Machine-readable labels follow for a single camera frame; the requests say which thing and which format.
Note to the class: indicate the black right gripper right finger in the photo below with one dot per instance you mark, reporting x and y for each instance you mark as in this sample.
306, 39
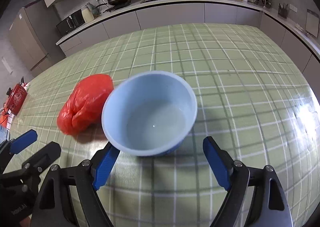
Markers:
269, 205

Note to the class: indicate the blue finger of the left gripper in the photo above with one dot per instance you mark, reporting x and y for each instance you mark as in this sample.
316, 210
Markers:
22, 142

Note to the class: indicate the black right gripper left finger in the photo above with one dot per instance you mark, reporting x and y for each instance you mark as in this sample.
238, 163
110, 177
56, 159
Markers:
54, 206

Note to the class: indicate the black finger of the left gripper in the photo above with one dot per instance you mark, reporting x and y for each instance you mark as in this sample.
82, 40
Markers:
42, 159

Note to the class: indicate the blue plastic bowl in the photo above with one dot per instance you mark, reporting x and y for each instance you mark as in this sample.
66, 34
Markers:
149, 114

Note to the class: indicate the red plastic bag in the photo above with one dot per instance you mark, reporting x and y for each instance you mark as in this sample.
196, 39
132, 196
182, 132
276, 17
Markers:
85, 104

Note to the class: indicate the refrigerator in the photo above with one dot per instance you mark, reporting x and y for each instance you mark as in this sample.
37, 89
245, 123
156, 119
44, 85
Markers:
33, 35

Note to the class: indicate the black microwave oven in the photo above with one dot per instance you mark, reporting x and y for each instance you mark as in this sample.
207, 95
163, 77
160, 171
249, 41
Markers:
70, 23

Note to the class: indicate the white kettle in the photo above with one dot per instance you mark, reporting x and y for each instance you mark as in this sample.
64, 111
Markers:
87, 14

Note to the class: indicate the white cutting board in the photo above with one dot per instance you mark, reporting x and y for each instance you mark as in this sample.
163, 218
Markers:
312, 23

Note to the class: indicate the black utensil holder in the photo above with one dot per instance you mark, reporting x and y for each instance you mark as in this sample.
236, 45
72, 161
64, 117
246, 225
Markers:
283, 10

